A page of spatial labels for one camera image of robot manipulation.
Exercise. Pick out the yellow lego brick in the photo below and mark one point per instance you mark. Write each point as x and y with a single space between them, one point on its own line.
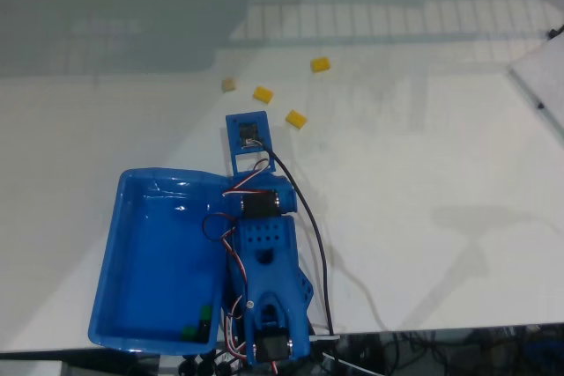
296 120
321 64
263 94

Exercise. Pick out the green lego brick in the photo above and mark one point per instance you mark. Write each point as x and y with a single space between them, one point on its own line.
205 312
189 333

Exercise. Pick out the blue plastic bin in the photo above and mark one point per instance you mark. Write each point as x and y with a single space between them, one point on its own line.
154 261

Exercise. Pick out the black round clamp knob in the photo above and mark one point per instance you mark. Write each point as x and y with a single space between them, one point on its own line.
223 368
188 365

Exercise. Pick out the small black board clip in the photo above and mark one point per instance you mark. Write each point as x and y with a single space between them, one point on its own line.
539 106

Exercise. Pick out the white board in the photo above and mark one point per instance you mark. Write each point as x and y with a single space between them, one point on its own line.
544 72

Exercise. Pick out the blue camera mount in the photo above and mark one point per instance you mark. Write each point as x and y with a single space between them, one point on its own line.
235 125

